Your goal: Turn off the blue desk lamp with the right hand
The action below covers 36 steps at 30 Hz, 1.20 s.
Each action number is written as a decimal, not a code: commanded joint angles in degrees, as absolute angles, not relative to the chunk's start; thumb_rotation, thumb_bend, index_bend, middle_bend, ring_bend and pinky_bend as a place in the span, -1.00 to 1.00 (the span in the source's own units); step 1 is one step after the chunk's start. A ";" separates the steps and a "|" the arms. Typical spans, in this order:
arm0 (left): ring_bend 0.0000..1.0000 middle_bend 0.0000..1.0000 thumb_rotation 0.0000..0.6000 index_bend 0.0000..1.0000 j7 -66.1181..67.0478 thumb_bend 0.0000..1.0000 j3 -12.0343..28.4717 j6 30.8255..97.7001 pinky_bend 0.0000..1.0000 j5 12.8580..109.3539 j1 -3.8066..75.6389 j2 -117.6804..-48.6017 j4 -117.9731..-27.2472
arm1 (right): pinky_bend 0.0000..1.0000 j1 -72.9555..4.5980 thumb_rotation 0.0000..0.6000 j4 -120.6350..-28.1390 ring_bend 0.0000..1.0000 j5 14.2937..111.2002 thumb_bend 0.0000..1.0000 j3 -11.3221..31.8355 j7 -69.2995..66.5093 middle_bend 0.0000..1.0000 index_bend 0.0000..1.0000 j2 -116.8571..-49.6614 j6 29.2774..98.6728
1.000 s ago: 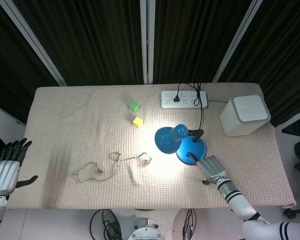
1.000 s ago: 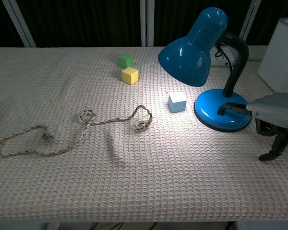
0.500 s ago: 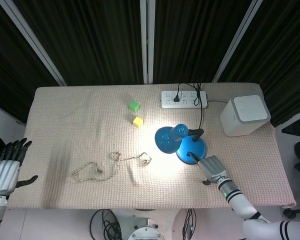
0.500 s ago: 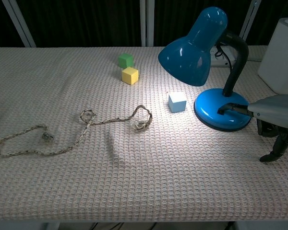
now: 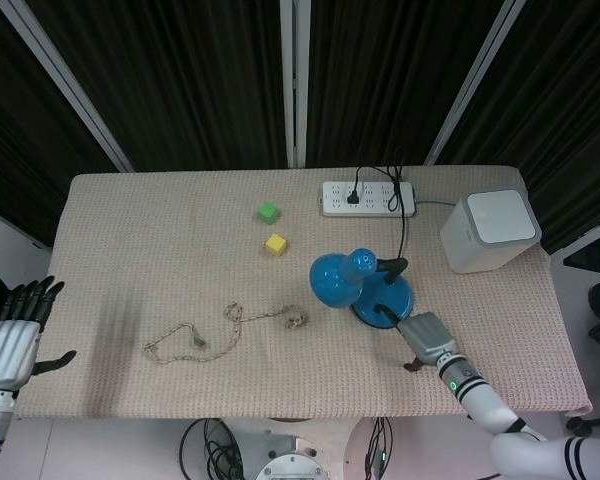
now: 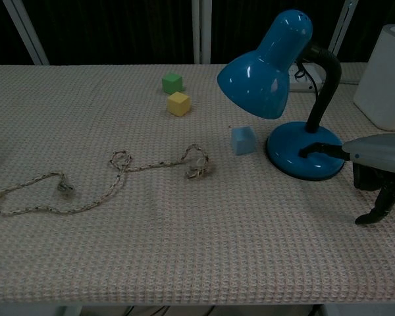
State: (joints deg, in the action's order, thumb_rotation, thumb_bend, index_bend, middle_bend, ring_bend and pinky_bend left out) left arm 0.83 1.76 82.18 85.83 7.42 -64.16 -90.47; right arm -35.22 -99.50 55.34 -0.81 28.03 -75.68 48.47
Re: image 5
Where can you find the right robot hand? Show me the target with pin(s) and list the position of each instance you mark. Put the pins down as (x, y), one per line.
(422, 337)

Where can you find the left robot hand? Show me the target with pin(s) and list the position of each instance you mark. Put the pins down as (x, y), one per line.
(9, 345)

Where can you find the blue desk lamp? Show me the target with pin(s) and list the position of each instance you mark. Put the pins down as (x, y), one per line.
(362, 290)

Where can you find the robot base metal column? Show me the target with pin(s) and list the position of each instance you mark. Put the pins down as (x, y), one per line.
(292, 452)

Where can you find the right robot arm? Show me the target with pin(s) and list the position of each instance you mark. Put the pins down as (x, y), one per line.
(505, 415)

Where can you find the white cube speaker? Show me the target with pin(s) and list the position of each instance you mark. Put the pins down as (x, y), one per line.
(490, 231)

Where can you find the white power strip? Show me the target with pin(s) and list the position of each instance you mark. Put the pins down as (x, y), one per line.
(367, 198)

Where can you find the yellow cube block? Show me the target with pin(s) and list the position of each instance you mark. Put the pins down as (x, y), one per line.
(275, 244)

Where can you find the beige waffle tablecloth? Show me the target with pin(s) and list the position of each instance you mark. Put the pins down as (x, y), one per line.
(180, 280)

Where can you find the white cabinet with screen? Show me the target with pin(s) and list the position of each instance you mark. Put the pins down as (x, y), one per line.
(592, 250)

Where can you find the green cube block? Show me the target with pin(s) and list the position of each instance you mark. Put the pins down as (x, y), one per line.
(268, 212)

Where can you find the black curtain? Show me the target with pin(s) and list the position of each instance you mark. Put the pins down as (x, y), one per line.
(180, 75)

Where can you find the white slanted frame post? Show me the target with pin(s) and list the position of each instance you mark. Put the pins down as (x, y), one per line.
(475, 82)
(65, 82)

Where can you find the white centre frame post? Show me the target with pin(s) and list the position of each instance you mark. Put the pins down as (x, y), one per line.
(295, 82)

